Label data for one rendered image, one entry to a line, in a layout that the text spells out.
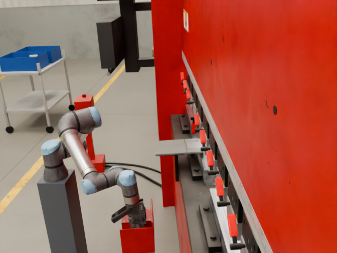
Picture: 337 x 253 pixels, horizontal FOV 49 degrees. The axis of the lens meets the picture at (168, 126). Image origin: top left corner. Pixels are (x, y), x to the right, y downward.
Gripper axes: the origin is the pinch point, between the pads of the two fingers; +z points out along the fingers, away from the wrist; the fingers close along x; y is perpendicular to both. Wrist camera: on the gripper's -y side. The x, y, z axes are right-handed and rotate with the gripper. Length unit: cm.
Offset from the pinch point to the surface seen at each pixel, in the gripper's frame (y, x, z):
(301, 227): 43, -103, -78
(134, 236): 0.4, -4.9, -3.2
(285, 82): 45, -91, -98
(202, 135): 38, -7, -52
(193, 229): 28.7, -16.7, -11.8
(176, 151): 27, 36, -25
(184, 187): 28.1, 18.3, -11.9
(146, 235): 6.4, -4.9, -2.7
